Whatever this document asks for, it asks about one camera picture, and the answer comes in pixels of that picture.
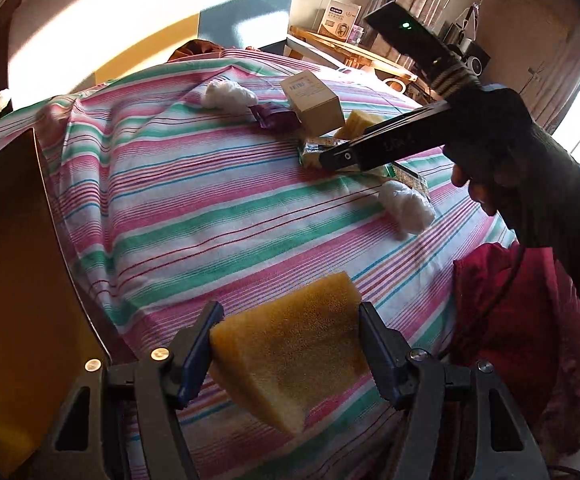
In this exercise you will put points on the gold metal tin box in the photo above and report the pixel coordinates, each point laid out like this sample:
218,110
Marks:
15,285

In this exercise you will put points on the black speaker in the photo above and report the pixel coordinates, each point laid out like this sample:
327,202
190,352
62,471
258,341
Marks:
475,60

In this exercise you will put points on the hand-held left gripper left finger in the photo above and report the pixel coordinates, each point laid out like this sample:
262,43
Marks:
197,355

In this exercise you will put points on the person's right forearm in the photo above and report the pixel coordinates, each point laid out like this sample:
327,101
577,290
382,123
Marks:
560,200

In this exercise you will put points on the white cotton wad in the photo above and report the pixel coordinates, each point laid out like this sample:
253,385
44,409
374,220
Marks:
407,205
227,95

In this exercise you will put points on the person's right hand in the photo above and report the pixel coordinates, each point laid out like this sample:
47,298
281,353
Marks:
475,190

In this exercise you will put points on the brown cloth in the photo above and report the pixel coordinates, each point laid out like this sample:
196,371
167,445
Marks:
195,50

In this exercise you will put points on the white printed carton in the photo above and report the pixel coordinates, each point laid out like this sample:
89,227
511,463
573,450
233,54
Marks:
340,17

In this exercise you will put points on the clear green-edged snack packet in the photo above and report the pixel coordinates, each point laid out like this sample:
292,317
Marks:
407,177

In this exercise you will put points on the striped bedsheet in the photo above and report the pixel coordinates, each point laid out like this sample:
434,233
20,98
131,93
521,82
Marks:
195,210

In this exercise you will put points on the cardboard box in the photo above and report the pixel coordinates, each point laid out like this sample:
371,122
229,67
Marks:
312,97

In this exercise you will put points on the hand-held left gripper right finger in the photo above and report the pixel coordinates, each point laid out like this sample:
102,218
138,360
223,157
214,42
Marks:
382,360

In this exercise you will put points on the yellow sponge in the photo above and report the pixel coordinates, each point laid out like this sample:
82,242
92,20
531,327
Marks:
290,345
360,122

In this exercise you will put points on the white mug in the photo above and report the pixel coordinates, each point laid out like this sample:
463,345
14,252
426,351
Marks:
394,84

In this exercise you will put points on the yellow snack packet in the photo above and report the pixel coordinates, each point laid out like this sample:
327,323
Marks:
315,152

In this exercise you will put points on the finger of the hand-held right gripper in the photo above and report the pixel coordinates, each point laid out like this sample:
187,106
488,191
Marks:
395,147

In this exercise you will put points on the wooden desk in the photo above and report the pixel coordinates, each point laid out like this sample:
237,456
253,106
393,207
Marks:
340,50

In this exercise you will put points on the purple packet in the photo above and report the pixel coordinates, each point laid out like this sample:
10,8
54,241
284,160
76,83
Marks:
275,117

